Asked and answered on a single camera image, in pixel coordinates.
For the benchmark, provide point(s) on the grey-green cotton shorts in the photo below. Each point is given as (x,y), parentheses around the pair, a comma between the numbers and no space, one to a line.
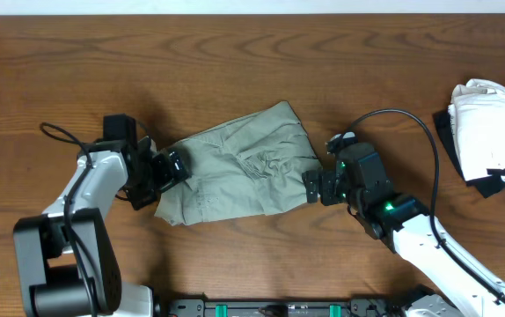
(249,166)

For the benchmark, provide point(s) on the white folded garment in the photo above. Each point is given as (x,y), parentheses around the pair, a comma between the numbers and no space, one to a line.
(477,121)

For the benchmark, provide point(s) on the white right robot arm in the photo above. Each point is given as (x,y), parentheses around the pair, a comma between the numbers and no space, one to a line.
(405,225)

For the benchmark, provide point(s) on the black folded garment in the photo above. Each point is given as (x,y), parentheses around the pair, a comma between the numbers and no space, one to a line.
(487,186)

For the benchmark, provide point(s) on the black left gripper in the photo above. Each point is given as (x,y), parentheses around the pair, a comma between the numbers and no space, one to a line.
(165,175)

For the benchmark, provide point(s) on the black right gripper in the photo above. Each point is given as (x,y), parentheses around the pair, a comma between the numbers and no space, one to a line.
(326,178)

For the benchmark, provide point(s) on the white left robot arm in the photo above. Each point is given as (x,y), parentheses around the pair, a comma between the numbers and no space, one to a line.
(66,262)

